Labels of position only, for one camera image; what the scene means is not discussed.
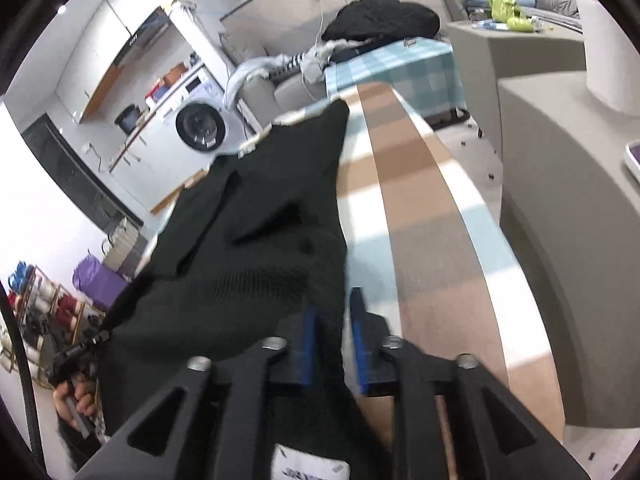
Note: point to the purple bag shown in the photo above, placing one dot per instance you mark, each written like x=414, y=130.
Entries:
x=97, y=280

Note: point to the black knit sweater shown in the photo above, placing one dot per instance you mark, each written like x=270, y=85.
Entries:
x=250, y=235

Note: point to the blue checked small table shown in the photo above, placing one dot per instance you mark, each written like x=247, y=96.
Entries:
x=400, y=67

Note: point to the white paper roll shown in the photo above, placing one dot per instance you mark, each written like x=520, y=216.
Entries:
x=607, y=50

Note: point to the white laundry basket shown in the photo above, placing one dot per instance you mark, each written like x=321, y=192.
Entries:
x=119, y=247

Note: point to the grey striped garment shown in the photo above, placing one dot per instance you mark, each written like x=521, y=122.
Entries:
x=315, y=57

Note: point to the beige low cabinet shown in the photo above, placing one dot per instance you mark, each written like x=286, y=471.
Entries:
x=475, y=70
x=565, y=240

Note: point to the brown blue checked tablecloth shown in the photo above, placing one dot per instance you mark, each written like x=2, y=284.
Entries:
x=410, y=210

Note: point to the black pot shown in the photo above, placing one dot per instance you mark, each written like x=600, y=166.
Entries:
x=127, y=119

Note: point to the person's left hand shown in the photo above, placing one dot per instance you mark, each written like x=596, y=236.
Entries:
x=67, y=407

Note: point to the grey clothes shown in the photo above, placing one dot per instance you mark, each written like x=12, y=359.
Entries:
x=559, y=0

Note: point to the white washing machine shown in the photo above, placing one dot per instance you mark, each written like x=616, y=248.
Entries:
x=205, y=120

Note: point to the black clothes pile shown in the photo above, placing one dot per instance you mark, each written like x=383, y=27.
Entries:
x=385, y=17

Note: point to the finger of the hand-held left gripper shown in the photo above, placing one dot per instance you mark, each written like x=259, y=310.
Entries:
x=99, y=338

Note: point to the green plush toy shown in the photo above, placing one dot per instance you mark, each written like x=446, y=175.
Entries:
x=518, y=25
x=502, y=7

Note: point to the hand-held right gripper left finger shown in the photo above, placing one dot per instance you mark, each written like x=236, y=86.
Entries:
x=310, y=355

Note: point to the wooden shoe rack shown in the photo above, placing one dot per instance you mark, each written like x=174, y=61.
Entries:
x=50, y=305

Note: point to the white tray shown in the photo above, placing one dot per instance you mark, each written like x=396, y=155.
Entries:
x=633, y=160

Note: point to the black range hood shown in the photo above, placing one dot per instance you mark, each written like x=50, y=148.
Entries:
x=142, y=35

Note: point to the white garment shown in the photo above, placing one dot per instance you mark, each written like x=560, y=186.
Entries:
x=250, y=75

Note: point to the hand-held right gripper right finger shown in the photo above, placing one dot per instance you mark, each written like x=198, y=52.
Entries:
x=358, y=345

